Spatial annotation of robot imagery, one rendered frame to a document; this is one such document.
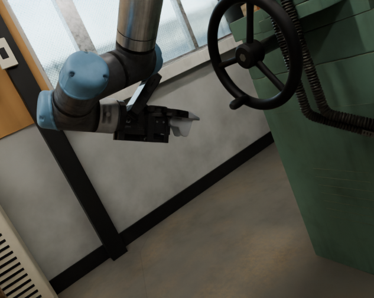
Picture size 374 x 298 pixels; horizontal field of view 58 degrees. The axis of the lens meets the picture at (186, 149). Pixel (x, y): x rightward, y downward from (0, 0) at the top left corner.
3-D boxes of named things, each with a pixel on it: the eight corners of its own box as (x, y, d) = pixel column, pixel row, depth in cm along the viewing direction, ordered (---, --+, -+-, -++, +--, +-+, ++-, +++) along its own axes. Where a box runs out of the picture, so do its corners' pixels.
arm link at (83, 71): (109, 36, 60) (93, 71, 69) (53, 54, 53) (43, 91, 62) (135, 71, 60) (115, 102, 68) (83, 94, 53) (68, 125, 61)
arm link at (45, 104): (41, 115, 60) (35, 136, 66) (103, 121, 65) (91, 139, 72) (41, 78, 62) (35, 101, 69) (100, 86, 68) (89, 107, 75)
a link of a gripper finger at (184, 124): (197, 138, 83) (164, 135, 78) (199, 114, 83) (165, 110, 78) (204, 138, 80) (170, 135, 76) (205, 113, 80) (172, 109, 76)
